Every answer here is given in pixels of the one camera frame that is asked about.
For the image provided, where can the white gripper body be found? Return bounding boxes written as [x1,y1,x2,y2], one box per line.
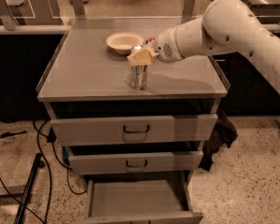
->
[153,27,184,63]

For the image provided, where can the silver redbull can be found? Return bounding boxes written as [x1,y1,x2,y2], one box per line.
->
[126,44,148,91]

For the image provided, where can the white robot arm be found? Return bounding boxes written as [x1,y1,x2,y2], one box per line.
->
[128,0,280,95]

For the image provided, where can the crushed orange soda can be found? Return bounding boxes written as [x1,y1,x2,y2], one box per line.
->
[146,37,155,45]

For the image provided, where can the grey top drawer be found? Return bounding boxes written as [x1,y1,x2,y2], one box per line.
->
[51,114,217,146]

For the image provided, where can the grey drawer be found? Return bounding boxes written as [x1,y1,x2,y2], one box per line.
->
[51,114,217,146]
[69,151,203,175]
[75,177,203,224]

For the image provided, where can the grey metal drawer cabinet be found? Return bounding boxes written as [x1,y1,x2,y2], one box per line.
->
[35,16,231,224]

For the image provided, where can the grey middle drawer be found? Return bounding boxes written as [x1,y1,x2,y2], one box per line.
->
[69,151,203,175]

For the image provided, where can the grey bottom drawer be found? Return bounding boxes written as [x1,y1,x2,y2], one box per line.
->
[75,177,203,224]

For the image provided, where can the white paper bowl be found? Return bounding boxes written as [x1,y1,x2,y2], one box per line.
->
[106,32,144,55]

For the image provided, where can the dark cloth on cabinet side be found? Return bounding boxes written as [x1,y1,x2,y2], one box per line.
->
[199,108,238,172]

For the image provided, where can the black bar on floor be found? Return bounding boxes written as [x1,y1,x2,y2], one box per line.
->
[13,153,41,224]

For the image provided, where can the black tool on floor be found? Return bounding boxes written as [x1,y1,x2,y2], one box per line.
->
[0,131,27,139]

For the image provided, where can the black floor cable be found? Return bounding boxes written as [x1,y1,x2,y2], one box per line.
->
[0,119,87,224]

